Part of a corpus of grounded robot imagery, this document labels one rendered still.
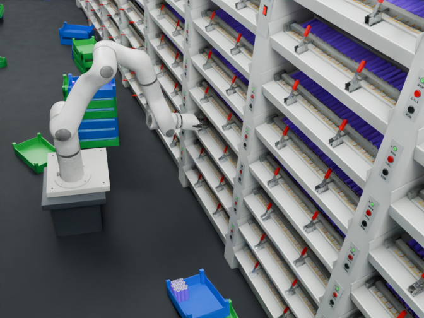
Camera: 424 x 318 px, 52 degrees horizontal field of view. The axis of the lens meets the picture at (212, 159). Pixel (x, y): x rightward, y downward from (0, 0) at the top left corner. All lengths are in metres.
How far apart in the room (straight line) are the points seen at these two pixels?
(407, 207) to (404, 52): 0.41
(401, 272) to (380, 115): 0.45
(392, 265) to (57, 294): 1.58
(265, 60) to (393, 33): 0.59
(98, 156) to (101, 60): 0.76
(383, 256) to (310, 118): 0.50
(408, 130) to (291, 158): 0.59
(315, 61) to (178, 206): 1.53
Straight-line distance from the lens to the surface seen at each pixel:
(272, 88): 1.68
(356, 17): 1.30
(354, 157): 1.39
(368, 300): 1.53
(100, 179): 2.42
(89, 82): 2.04
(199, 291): 2.28
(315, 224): 1.65
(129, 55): 2.03
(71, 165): 2.33
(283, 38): 1.60
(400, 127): 1.19
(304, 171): 1.60
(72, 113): 2.12
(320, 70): 1.42
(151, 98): 2.13
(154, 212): 2.67
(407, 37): 1.20
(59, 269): 2.45
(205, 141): 2.36
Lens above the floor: 1.87
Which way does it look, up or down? 37 degrees down
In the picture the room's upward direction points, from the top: 6 degrees clockwise
